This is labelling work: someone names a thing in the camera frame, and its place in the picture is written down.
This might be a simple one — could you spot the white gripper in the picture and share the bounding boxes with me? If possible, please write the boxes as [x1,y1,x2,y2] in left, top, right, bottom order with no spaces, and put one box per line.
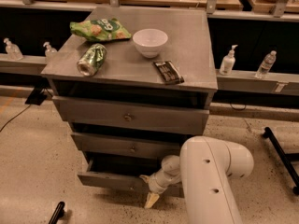
[140,171,170,209]

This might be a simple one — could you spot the grey bottom drawer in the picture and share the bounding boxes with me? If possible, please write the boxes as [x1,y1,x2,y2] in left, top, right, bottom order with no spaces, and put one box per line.
[77,152,185,199]

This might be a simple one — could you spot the grey drawer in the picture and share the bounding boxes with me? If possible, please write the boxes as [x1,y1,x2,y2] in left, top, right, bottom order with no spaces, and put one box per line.
[77,152,185,199]
[71,133,180,159]
[53,96,209,135]

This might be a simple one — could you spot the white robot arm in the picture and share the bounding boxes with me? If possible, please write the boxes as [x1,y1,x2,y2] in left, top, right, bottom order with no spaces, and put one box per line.
[142,136,254,224]

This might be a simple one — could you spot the grey middle drawer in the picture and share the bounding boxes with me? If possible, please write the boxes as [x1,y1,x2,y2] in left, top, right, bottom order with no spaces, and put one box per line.
[71,133,180,159]

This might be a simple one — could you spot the grey top drawer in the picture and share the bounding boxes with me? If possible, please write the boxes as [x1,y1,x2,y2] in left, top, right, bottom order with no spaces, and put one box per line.
[53,96,209,135]

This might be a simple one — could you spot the grey wooden drawer cabinet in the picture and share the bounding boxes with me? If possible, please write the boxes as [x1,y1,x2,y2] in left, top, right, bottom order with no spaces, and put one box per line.
[40,6,219,186]

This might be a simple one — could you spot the black base leg bottom left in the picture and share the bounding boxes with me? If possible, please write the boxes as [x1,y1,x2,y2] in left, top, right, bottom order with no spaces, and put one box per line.
[49,202,65,224]

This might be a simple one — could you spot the black base leg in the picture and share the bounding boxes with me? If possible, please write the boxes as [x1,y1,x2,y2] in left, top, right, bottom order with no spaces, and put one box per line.
[262,127,299,195]
[49,202,65,224]

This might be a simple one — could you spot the black snack packet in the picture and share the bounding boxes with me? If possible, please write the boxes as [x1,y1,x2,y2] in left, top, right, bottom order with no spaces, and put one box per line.
[153,61,184,85]

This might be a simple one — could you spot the black base leg right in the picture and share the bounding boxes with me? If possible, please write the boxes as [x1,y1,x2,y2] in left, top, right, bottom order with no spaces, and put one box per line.
[262,127,299,195]

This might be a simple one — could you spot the crushed green soda can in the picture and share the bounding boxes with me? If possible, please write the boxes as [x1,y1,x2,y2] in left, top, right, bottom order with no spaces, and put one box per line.
[77,43,107,77]

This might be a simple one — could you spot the white pump bottle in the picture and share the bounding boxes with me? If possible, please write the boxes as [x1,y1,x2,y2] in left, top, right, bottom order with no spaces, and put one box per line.
[220,45,236,76]

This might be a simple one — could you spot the white bowl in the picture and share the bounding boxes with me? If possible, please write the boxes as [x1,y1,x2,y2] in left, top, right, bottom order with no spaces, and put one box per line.
[133,29,168,58]

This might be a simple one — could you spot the green snack bag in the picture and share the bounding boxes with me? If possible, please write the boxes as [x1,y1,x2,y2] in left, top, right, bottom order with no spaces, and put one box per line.
[70,18,132,42]

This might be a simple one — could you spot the clear sanitizer bottle near cabinet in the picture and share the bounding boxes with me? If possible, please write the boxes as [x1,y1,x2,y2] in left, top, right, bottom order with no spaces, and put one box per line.
[43,41,57,63]

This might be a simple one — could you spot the clear water bottle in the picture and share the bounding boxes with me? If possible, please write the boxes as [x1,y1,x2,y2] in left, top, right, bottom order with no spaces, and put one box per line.
[255,50,277,79]

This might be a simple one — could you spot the clear sanitizer bottle far left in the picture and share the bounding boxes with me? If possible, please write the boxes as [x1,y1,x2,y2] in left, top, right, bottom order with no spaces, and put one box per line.
[4,38,23,61]

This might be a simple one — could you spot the grey metal rail shelf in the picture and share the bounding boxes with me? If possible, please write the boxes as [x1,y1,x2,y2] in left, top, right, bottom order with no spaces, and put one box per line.
[0,53,299,96]

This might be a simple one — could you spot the black bracket foot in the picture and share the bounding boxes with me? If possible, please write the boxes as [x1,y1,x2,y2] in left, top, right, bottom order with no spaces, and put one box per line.
[25,89,47,105]

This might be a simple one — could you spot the black floor cable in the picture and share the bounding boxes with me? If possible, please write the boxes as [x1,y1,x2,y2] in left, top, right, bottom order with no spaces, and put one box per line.
[0,104,32,133]

